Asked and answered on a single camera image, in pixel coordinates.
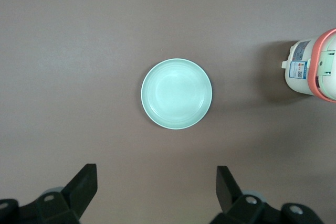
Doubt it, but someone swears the pale green round plate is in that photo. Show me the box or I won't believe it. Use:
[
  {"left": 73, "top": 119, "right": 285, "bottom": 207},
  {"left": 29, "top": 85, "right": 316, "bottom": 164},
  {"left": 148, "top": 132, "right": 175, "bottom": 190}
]
[{"left": 140, "top": 58, "right": 213, "bottom": 131}]

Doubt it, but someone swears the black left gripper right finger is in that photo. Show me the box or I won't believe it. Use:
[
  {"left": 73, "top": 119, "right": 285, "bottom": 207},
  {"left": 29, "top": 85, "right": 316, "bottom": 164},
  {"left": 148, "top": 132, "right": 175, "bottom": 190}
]
[{"left": 216, "top": 165, "right": 284, "bottom": 224}]

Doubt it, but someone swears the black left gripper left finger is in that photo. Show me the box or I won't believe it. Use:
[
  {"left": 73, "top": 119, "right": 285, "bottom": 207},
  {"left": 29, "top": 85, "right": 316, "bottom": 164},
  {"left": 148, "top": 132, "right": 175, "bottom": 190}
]
[{"left": 18, "top": 163, "right": 99, "bottom": 224}]

